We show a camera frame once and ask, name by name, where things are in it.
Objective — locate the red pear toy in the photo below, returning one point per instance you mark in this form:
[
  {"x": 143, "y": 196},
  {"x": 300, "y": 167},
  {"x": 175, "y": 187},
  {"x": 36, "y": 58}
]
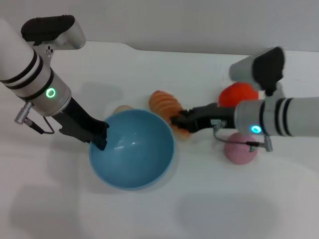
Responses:
[{"x": 236, "y": 95}]

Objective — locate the beige round bun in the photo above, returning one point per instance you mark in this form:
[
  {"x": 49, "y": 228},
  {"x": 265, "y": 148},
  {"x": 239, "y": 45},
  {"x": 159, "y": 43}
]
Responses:
[{"x": 122, "y": 109}]

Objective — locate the pink apple toy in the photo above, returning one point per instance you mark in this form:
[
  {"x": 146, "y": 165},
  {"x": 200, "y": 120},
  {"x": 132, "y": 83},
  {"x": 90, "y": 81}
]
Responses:
[{"x": 236, "y": 152}]

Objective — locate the blue bowl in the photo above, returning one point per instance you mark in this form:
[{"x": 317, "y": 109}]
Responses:
[{"x": 134, "y": 161}]

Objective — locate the orange striped bread loaf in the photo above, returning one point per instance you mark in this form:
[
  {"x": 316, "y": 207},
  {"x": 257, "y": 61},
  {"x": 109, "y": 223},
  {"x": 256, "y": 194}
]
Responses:
[{"x": 162, "y": 102}]

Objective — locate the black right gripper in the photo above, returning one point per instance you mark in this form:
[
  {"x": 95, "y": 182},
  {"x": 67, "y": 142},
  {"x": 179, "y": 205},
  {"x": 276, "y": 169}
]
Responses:
[{"x": 214, "y": 115}]

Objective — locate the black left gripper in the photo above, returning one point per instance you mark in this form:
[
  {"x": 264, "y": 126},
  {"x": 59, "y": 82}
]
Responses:
[{"x": 77, "y": 122}]

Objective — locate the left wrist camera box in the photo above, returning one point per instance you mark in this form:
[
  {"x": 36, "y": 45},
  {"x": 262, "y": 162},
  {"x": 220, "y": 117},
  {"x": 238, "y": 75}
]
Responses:
[{"x": 52, "y": 30}]

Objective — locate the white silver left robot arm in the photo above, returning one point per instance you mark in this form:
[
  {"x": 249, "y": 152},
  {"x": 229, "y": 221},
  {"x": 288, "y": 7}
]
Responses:
[{"x": 30, "y": 74}]

